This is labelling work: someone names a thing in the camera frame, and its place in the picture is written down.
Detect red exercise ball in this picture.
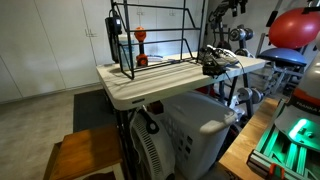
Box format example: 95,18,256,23
268,7,320,50

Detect orange clamp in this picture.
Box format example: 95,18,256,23
267,162,287,180

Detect black box device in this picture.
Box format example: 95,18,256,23
104,9,123,64

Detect grey metal stand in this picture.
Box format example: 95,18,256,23
253,62,303,98

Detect white laundry basket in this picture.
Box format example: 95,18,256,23
159,91,239,180

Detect white wall cabinets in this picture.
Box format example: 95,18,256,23
0,0,208,104

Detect black wire rack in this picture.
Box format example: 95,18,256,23
109,0,207,80

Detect blue balance trainer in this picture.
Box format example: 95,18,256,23
258,47,308,67

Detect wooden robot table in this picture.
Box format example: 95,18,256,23
218,97,281,180

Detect black exercise machine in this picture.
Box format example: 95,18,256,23
207,0,250,52

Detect chrome dumbbell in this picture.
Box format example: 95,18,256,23
237,87,265,105
234,48,255,59
228,27,255,43

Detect brown wooden stool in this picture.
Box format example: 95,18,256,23
43,124,125,180

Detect black floor mat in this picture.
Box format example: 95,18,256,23
72,88,117,133

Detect green lit robot mount frame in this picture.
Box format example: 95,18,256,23
246,99,320,180

